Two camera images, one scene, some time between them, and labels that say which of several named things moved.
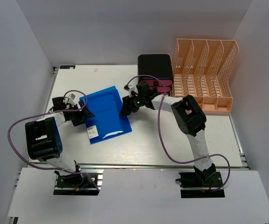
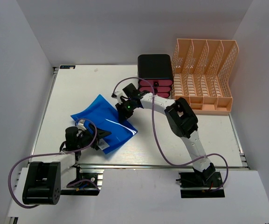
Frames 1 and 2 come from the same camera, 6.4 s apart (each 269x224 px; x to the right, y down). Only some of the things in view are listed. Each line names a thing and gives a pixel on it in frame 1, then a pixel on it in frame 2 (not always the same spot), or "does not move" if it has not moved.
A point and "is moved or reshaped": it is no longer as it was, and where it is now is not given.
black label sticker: (67, 66) does not move
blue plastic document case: (106, 105) is moved or reshaped
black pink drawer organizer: (156, 69) does not move
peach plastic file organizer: (201, 68) does not move
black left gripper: (82, 115) -> (101, 134)
